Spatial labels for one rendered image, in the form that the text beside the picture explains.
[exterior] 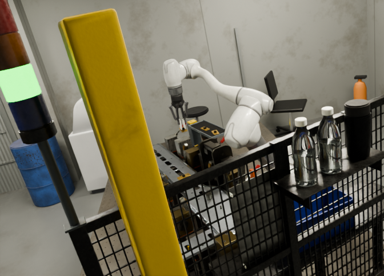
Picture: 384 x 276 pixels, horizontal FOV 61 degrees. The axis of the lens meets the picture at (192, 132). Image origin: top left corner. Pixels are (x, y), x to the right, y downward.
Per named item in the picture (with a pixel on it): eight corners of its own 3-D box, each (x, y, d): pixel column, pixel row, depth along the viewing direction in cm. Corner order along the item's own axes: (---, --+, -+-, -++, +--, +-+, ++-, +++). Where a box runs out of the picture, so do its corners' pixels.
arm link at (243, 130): (310, 178, 206) (296, 209, 200) (288, 172, 218) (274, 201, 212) (256, 104, 159) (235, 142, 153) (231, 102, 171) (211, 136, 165)
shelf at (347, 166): (270, 194, 105) (263, 144, 99) (351, 155, 117) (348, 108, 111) (304, 215, 92) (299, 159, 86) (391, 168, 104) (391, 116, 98)
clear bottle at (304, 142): (290, 182, 99) (283, 120, 92) (306, 174, 101) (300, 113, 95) (306, 190, 94) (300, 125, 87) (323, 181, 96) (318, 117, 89)
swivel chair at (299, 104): (303, 125, 499) (298, 64, 467) (322, 139, 443) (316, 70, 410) (264, 134, 498) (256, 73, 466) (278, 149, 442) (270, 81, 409)
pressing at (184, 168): (135, 152, 267) (134, 151, 267) (160, 143, 275) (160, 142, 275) (222, 241, 147) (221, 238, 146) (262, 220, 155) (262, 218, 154)
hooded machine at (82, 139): (139, 167, 480) (115, 83, 437) (138, 185, 428) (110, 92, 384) (94, 178, 478) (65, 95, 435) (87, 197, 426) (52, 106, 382)
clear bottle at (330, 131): (315, 170, 103) (310, 109, 96) (330, 162, 105) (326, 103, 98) (331, 176, 97) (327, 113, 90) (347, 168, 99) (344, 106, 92)
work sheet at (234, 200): (242, 269, 109) (227, 189, 98) (295, 239, 117) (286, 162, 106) (246, 272, 107) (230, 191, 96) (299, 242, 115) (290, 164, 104)
